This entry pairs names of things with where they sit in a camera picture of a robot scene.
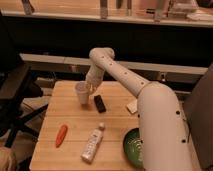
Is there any white sponge block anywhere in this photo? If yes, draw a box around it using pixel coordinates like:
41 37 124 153
126 100 137 114

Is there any green ceramic bowl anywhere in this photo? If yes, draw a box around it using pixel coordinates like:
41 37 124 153
123 128 144 169

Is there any white plastic bottle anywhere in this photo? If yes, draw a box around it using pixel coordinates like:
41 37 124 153
81 122 105 163

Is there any grey cabinet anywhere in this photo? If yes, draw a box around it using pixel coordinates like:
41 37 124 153
183 63 213 171

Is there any black rectangular block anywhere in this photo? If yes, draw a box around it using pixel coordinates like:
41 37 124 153
94 95 106 113

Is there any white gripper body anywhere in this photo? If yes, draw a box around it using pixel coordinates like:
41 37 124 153
86 66 104 87

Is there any black office chair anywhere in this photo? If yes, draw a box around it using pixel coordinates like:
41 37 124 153
0 11 48 148

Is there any orange carrot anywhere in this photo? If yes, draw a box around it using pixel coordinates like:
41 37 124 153
55 125 68 148

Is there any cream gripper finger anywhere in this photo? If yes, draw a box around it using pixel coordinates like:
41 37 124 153
89 84 98 94

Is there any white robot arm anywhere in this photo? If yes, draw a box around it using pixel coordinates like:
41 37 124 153
86 48 193 171

